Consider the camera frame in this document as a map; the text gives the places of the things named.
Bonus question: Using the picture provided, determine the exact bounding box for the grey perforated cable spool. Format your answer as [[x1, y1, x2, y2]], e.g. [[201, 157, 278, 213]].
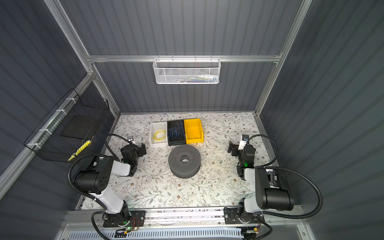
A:
[[168, 145, 202, 179]]

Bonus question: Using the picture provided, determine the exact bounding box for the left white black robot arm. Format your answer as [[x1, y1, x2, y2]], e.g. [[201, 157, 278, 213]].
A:
[[67, 134, 147, 231]]

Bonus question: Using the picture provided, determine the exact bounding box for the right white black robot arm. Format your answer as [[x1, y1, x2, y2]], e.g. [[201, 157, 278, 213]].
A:
[[223, 134, 324, 234]]

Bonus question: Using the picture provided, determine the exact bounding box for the white plastic bin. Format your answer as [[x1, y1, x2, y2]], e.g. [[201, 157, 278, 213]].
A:
[[149, 122, 168, 148]]

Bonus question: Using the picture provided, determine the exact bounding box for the floral table mat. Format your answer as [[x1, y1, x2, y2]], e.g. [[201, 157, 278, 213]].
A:
[[109, 112, 259, 208]]

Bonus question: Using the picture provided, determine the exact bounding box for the yellow black tool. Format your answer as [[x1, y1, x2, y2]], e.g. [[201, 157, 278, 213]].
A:
[[68, 140, 92, 162]]

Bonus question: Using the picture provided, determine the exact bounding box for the black plastic bin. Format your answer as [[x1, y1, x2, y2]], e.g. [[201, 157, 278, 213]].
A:
[[167, 120, 186, 146]]

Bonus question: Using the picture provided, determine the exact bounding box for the yellow plastic bin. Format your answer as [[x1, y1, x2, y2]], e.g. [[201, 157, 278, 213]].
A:
[[184, 119, 204, 144]]

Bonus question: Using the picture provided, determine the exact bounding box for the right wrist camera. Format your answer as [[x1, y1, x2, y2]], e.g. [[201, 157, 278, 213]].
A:
[[238, 135, 249, 151]]

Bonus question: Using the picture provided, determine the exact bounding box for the blue cables bundle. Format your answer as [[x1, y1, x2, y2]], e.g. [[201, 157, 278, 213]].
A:
[[169, 122, 185, 140]]

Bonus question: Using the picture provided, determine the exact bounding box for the black wire mesh basket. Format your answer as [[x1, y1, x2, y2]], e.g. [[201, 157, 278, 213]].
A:
[[24, 89, 110, 163]]

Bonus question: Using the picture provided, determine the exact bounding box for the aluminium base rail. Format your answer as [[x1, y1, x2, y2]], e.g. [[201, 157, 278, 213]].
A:
[[59, 207, 310, 233]]

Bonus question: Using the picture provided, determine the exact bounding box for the white wire mesh basket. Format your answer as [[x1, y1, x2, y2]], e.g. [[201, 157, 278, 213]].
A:
[[153, 60, 222, 85]]

